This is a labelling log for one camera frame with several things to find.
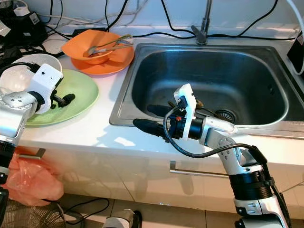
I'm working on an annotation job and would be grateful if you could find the orange plate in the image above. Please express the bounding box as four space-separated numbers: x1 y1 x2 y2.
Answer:
69 43 135 76

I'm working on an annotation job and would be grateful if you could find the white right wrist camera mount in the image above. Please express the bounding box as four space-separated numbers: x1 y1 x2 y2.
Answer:
173 83 197 141

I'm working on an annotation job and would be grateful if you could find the white flexible hose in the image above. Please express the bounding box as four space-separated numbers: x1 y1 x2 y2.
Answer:
285 0 304 76

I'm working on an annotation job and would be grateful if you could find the white kitchen cabinet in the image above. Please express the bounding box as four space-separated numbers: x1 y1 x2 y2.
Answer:
9 140 304 214

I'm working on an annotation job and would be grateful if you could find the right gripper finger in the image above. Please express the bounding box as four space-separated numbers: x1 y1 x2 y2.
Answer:
147 104 176 118
133 118 169 139

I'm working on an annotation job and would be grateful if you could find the black power strip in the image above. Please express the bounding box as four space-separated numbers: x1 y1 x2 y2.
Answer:
71 27 106 38

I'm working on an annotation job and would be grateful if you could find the orange bowl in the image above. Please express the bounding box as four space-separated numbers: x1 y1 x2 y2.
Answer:
61 29 122 66

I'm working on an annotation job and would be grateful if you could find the white plug adapter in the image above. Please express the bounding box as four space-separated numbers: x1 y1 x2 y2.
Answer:
13 6 30 17

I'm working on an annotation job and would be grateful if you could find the black countertop appliance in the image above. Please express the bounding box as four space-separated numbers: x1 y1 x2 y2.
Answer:
286 34 304 73

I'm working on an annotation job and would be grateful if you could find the grey robot foot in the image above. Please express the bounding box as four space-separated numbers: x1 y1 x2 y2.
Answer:
104 209 142 228

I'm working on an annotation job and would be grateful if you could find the white bowl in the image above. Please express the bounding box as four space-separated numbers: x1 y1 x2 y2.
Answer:
7 53 62 95

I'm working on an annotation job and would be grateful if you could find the black power box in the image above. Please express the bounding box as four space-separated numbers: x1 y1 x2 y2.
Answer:
0 10 47 48

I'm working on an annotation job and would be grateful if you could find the black wall cable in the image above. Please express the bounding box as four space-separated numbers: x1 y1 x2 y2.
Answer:
160 0 194 36

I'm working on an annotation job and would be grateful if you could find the metal sink faucet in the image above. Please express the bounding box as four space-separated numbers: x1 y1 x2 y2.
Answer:
191 0 214 46

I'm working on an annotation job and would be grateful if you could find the green plate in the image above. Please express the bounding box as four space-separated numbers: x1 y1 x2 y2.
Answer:
26 69 99 128

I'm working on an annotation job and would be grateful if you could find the metal cabinet handle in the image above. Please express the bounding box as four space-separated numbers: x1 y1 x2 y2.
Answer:
169 161 233 180
23 147 46 160

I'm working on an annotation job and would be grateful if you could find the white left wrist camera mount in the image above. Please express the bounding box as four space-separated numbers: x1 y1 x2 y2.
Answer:
27 63 63 114

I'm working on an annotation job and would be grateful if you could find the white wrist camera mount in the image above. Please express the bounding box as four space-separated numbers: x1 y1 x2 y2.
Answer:
173 83 197 141
27 63 63 114

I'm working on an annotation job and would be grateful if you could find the stainless steel sink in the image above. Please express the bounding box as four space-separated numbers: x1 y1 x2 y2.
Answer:
109 43 304 133

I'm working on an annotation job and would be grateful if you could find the silver metal utensil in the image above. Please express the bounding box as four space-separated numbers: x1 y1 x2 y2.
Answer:
93 42 136 55

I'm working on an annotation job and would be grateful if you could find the floor fan wire grille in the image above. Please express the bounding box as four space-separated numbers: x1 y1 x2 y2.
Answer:
2 199 69 228

